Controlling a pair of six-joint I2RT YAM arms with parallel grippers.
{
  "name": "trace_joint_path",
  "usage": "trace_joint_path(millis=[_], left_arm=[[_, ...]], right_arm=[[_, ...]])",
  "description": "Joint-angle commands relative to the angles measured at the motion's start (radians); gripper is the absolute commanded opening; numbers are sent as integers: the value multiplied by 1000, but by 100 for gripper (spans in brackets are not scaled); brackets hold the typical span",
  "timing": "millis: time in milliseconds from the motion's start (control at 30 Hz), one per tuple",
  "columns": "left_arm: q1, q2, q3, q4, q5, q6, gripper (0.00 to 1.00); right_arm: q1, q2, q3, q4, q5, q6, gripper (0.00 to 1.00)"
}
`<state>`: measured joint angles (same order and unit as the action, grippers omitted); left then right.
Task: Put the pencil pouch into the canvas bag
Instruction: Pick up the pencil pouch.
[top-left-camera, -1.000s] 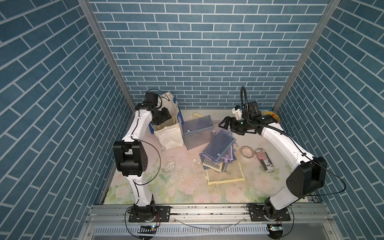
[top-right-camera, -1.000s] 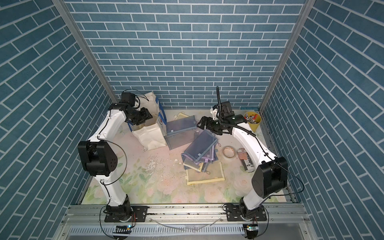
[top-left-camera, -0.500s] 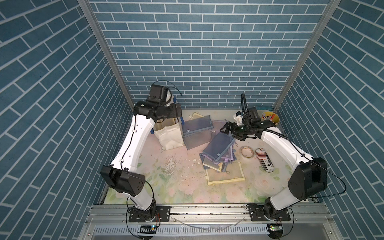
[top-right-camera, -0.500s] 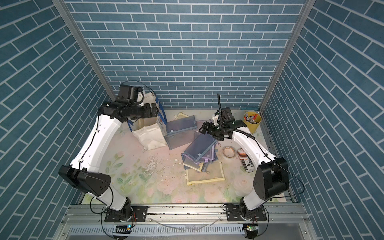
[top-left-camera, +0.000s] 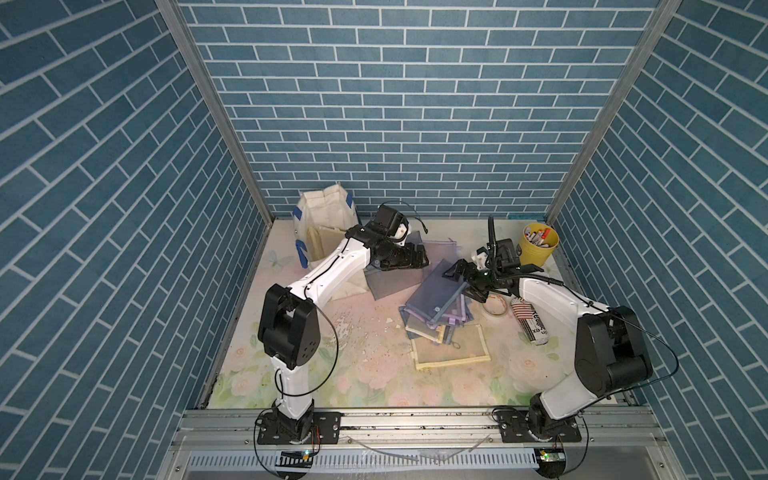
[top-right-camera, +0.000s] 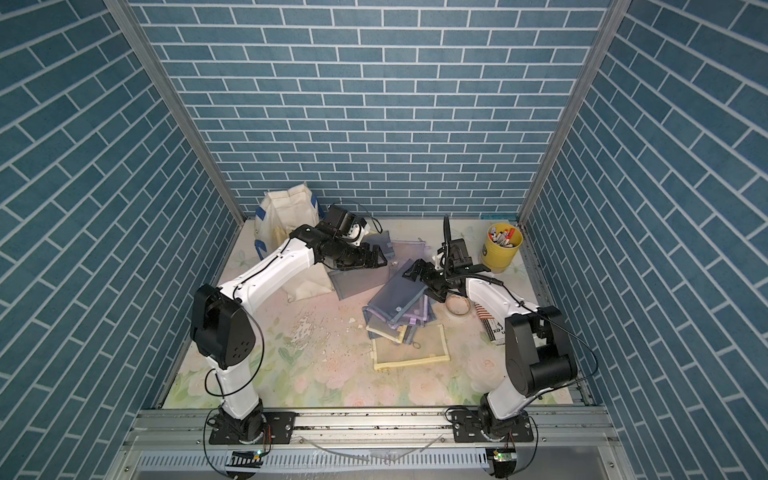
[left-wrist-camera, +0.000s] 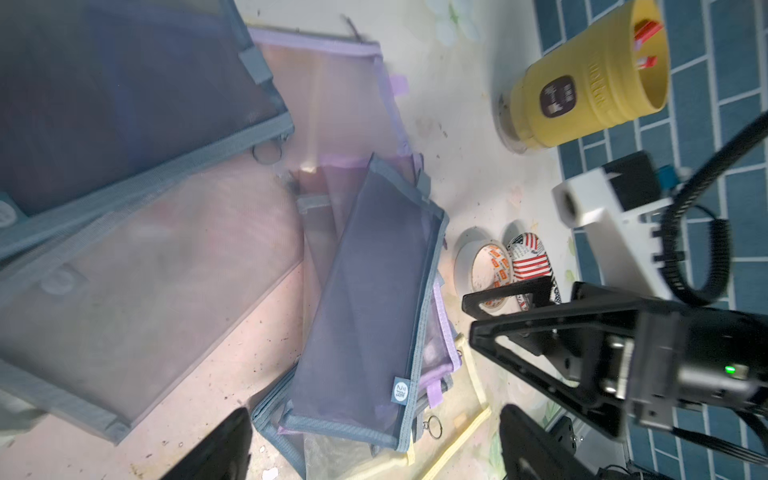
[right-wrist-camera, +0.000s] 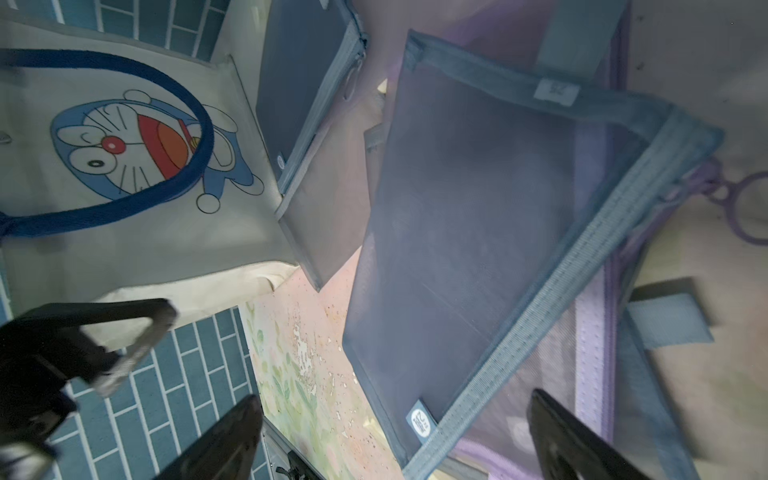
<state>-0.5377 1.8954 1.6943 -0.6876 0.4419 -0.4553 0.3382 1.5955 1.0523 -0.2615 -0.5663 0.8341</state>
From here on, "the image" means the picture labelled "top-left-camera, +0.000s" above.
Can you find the yellow trim mesh pouch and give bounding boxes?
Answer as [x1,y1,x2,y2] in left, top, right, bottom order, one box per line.
[307,226,343,261]
[411,325,491,371]

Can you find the roll of clear tape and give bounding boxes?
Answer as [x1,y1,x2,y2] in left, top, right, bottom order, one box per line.
[482,294,509,317]

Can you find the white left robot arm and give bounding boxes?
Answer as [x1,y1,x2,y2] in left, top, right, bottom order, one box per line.
[257,204,429,422]

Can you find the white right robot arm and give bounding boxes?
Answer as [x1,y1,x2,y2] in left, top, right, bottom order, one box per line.
[443,239,653,441]

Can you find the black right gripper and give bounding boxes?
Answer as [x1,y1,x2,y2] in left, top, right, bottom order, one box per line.
[442,259,500,303]

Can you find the yellow trim mesh pouch top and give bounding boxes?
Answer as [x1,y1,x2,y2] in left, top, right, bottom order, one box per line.
[307,226,343,261]

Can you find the white canvas tote bag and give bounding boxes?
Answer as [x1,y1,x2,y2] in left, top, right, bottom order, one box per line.
[291,184,359,268]

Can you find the pale purple mesh pouch back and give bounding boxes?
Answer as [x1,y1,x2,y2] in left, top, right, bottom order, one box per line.
[423,240,460,264]

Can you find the striped flag drink can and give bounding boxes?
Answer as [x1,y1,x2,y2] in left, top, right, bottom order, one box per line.
[510,298,549,346]

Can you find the grey blue zipper pouch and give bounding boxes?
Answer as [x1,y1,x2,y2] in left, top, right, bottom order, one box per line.
[364,265,432,300]

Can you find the aluminium front rail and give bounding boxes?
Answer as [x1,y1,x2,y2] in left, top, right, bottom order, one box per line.
[170,405,667,452]

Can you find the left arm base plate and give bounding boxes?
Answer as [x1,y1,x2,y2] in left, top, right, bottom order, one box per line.
[255,409,342,446]

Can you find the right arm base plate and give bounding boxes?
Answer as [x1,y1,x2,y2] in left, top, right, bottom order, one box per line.
[491,406,582,443]

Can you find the yellow cup with markers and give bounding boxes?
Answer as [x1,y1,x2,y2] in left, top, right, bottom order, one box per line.
[518,223,560,267]

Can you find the yellow trim mesh pouch front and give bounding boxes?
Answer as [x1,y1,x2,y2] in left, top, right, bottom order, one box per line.
[411,325,491,371]

